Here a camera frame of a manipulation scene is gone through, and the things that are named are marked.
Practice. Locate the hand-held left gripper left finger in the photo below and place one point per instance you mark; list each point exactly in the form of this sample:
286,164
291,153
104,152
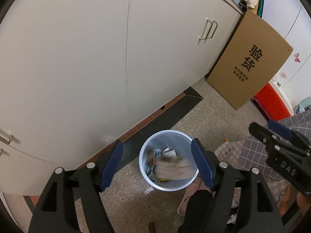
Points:
113,162

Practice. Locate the beige slipper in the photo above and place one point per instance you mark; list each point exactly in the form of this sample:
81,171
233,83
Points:
185,199

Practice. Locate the white cabinet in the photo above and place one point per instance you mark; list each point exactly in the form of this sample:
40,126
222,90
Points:
73,65

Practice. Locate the wooden board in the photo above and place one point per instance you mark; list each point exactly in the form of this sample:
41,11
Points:
17,213

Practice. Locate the white fluffy cloth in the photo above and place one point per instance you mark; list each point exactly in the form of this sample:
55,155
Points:
234,203

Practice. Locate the pink butterfly wall sticker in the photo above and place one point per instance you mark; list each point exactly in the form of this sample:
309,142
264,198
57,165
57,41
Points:
297,57

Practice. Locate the white paper packet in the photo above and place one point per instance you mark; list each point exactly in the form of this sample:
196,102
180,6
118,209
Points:
170,153

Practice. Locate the grey checked blanket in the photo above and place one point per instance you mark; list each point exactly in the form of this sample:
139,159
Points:
255,148

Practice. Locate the person's leg in black trousers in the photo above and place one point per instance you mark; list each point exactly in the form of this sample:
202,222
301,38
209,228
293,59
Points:
196,211

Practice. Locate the white plastic bin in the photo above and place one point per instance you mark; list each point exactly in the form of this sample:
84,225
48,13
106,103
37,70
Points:
158,140

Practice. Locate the tall cardboard box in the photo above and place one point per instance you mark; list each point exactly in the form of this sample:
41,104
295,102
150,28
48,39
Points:
243,82

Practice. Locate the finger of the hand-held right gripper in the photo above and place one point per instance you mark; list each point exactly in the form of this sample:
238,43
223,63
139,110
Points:
279,128
261,132

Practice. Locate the blue and white carton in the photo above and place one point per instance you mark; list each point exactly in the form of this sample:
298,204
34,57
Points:
158,153

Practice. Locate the pink flower wall sticker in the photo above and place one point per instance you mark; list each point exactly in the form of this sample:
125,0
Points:
283,74

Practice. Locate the yellow green wrapper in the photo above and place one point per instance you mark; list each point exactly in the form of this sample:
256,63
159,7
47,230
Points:
158,178

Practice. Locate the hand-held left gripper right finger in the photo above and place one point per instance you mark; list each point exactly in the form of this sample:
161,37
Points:
201,165

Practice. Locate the brown paper bag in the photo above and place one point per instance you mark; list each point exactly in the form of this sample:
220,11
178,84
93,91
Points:
175,171

